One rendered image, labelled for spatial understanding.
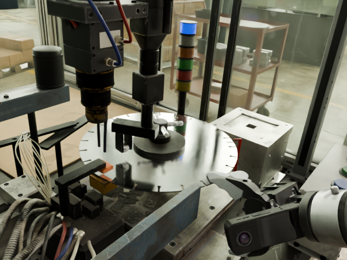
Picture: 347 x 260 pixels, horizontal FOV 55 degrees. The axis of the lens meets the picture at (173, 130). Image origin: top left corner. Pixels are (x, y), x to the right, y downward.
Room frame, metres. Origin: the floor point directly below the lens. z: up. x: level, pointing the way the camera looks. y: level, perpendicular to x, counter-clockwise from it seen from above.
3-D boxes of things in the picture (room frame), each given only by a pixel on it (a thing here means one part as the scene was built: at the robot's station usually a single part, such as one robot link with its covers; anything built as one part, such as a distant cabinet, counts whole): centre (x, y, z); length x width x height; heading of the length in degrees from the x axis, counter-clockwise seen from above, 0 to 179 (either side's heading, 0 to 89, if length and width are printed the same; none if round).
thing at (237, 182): (0.44, -0.13, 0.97); 0.09 x 0.02 x 0.05; 41
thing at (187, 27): (0.92, -0.02, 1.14); 0.05 x 0.04 x 0.03; 54
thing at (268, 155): (0.85, -0.22, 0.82); 0.18 x 0.18 x 0.15; 54
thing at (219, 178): (0.49, -0.11, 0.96); 0.09 x 0.06 x 0.03; 41
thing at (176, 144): (0.62, 0.03, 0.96); 0.11 x 0.11 x 0.03
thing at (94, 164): (0.46, 0.14, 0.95); 0.10 x 0.03 x 0.07; 144
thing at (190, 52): (0.92, -0.02, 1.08); 0.05 x 0.04 x 0.03; 54
